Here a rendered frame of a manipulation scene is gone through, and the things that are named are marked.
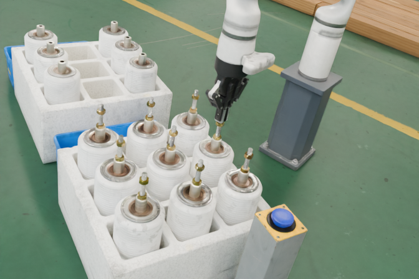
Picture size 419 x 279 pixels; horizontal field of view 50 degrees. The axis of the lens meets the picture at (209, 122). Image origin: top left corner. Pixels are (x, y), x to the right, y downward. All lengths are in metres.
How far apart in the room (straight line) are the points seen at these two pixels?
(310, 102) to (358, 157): 0.37
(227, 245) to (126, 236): 0.22
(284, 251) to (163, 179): 0.31
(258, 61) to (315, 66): 0.49
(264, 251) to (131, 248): 0.25
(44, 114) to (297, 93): 0.72
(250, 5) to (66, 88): 0.60
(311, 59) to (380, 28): 1.46
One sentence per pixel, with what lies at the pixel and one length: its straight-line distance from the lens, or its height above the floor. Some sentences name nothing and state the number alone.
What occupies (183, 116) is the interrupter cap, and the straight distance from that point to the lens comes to 1.15.
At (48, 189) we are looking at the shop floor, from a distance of 1.30.
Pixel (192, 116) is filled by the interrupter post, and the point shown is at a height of 0.27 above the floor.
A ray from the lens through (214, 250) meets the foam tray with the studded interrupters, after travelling 0.97.
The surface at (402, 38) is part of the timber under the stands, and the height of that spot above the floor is 0.07.
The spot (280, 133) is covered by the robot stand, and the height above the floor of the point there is 0.10.
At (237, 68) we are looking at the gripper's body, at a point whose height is 0.48.
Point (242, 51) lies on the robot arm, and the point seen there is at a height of 0.52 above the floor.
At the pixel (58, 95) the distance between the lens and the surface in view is 1.30.
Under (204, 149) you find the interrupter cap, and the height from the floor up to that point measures 0.25.
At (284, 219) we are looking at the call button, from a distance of 0.82.
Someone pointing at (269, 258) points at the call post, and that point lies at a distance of 0.84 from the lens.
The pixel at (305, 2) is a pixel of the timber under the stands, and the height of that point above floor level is 0.06.
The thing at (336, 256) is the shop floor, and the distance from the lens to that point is 1.28.
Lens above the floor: 0.88
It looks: 33 degrees down
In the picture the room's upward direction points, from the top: 12 degrees clockwise
